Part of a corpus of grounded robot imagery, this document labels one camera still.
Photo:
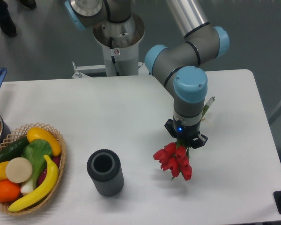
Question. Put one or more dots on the dark grey ribbed vase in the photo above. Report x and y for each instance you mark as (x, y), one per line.
(104, 168)

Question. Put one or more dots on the person's dark shoe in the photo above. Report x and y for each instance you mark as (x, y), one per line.
(6, 24)

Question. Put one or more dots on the yellow banana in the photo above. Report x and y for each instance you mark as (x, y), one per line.
(40, 192)

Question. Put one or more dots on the dark red vegetable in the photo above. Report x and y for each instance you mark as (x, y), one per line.
(42, 176)

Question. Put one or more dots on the green bok choy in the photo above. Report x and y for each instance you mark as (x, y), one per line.
(34, 152)

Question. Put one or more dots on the woven wicker basket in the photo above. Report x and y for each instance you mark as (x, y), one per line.
(19, 133)

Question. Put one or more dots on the green cucumber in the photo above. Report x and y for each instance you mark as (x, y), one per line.
(13, 150)

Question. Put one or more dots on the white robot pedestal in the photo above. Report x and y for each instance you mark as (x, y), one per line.
(120, 47)

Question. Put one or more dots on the orange fruit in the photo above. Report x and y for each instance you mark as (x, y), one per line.
(9, 191)

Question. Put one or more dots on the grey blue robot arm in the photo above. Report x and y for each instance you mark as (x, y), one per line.
(177, 69)

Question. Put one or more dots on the red tulip bouquet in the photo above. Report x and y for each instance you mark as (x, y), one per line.
(175, 156)

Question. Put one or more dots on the beige round disc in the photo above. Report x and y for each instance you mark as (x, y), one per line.
(18, 170)

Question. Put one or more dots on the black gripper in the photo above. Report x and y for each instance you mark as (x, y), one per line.
(187, 133)

